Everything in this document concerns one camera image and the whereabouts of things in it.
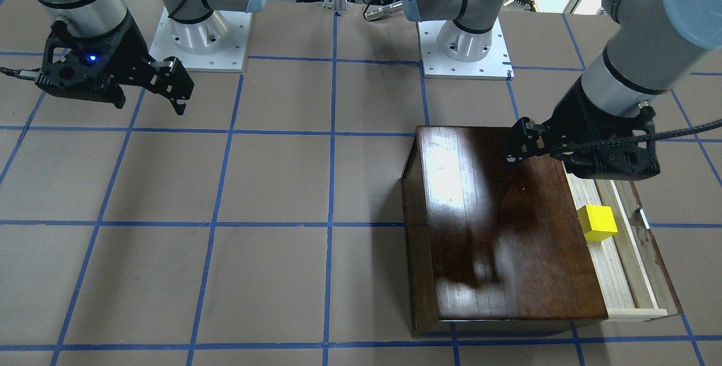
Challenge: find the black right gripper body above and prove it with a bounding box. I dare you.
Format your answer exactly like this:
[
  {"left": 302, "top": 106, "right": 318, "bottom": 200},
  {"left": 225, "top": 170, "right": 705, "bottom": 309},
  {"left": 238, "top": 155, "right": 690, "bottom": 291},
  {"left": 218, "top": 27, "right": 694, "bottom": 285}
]
[{"left": 107, "top": 14, "right": 170, "bottom": 102}]

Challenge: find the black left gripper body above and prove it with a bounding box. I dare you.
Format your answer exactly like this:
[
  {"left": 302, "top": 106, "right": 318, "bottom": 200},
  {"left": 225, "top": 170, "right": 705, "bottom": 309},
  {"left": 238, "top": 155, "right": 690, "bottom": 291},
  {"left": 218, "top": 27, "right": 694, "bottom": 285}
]
[{"left": 550, "top": 78, "right": 621, "bottom": 155}]

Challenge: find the yellow block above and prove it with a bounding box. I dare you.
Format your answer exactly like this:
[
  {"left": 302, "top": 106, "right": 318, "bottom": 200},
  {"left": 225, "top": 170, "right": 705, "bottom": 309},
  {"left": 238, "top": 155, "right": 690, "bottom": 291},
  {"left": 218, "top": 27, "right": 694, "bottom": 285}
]
[{"left": 577, "top": 204, "right": 618, "bottom": 242}]

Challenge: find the light wooden drawer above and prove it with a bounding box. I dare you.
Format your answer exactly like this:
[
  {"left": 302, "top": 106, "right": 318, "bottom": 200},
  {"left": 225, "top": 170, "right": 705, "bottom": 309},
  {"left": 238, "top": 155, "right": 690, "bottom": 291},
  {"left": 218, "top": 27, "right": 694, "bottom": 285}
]
[{"left": 567, "top": 175, "right": 683, "bottom": 321}]

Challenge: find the dark wooden drawer cabinet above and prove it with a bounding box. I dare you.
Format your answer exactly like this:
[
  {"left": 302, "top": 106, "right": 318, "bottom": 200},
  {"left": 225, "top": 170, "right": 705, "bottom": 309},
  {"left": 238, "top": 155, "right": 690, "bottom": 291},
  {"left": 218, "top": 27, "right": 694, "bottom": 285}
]
[{"left": 400, "top": 125, "right": 609, "bottom": 337}]

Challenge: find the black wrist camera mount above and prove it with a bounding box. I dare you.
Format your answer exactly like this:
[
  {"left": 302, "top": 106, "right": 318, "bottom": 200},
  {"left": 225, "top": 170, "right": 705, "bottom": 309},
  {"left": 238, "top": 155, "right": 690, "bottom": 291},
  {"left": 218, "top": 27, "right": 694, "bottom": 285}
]
[{"left": 33, "top": 17, "right": 125, "bottom": 109}]

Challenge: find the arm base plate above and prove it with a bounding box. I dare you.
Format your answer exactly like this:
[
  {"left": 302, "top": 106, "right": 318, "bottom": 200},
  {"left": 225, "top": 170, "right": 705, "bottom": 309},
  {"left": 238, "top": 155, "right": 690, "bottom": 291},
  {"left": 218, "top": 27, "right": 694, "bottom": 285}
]
[
  {"left": 417, "top": 19, "right": 515, "bottom": 80},
  {"left": 149, "top": 9, "right": 253, "bottom": 73}
]

